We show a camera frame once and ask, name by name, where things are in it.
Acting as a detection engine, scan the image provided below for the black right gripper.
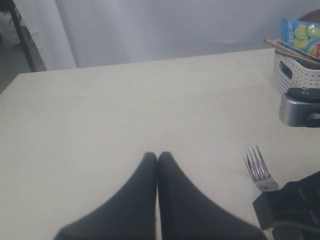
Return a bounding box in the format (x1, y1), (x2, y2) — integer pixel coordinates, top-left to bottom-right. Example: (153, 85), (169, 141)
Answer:
(253, 172), (320, 240)

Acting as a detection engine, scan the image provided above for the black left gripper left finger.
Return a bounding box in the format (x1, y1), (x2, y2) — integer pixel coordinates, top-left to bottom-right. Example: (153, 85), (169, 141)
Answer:
(55, 152), (158, 240)

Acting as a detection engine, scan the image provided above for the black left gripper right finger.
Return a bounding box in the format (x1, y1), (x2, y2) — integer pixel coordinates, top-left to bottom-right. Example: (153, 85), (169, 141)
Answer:
(157, 151), (266, 240)

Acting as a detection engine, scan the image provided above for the silver metal fork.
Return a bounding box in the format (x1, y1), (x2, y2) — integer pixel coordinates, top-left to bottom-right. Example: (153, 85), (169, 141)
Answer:
(243, 145), (280, 192)

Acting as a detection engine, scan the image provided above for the brown wooden chopstick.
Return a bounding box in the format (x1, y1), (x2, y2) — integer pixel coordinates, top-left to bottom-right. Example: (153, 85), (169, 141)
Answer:
(275, 49), (320, 67)
(264, 38), (320, 62)

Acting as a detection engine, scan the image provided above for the brown round plate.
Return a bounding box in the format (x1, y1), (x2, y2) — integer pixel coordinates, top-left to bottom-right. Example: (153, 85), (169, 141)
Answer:
(298, 9), (320, 23)

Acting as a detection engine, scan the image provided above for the white perforated plastic basket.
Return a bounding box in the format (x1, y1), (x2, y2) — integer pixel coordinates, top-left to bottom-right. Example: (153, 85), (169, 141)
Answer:
(269, 49), (320, 96)

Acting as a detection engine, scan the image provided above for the blue chips bag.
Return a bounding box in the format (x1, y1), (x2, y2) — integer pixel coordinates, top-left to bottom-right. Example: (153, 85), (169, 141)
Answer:
(281, 18), (320, 58)

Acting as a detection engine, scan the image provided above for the white curtain backdrop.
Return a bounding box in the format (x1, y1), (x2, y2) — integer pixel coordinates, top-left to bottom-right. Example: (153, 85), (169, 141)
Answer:
(15, 0), (320, 71)

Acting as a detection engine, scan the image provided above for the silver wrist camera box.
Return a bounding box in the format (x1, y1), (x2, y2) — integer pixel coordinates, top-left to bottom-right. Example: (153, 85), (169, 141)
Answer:
(279, 87), (320, 128)

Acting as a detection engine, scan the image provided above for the black metal frame post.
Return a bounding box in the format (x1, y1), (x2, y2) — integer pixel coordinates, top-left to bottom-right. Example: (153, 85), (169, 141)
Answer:
(7, 0), (47, 73)

